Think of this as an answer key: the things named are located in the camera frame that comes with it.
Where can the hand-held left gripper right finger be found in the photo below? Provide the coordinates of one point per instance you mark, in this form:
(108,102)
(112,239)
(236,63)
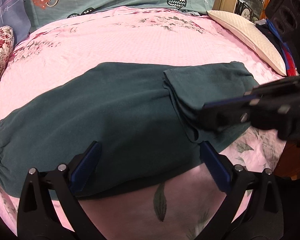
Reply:
(215,166)

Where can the dark green pants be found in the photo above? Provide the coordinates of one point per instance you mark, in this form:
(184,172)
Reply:
(90,117)

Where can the purple plaid pillow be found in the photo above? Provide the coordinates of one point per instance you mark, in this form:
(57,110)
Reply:
(7,7)

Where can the cream quilted pillow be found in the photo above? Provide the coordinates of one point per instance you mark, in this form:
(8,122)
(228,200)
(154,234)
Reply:
(250,33)

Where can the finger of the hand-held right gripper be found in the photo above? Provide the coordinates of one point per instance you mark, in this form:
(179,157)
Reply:
(230,100)
(222,117)

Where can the pile of dark clothes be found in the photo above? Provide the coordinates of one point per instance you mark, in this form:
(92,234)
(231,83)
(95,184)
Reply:
(277,47)

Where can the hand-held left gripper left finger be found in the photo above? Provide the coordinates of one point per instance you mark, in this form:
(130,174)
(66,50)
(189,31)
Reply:
(86,167)

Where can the pink floral bedsheet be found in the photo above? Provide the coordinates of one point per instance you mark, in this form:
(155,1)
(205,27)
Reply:
(115,37)

